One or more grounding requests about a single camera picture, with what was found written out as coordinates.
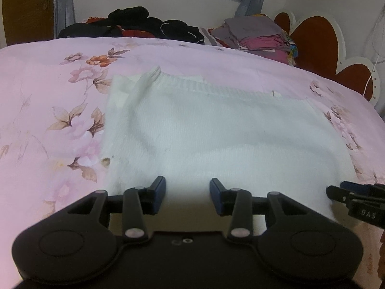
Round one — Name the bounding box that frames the pile of dark clothes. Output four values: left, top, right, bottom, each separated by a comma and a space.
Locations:
57, 6, 205, 44

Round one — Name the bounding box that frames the white cable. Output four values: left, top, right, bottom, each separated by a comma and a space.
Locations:
362, 6, 385, 97

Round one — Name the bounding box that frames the white knitted sweater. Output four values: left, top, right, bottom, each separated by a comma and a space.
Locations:
102, 66, 358, 238

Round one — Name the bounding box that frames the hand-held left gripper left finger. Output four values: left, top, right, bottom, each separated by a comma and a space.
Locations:
68, 175, 167, 244

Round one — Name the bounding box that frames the brown wooden door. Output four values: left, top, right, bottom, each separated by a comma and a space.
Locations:
0, 0, 55, 49

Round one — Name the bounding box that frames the stack of folded clothes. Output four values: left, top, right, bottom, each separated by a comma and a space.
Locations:
209, 15, 298, 67

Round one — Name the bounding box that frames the pink floral bed sheet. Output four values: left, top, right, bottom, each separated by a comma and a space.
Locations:
0, 38, 385, 289

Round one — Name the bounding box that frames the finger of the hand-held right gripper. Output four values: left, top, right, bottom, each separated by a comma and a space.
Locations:
341, 181, 385, 197
326, 186, 376, 206

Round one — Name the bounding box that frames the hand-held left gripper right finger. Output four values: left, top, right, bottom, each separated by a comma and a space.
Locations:
210, 177, 304, 244

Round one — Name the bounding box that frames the red and white headboard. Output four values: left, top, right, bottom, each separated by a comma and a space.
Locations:
274, 11, 380, 106

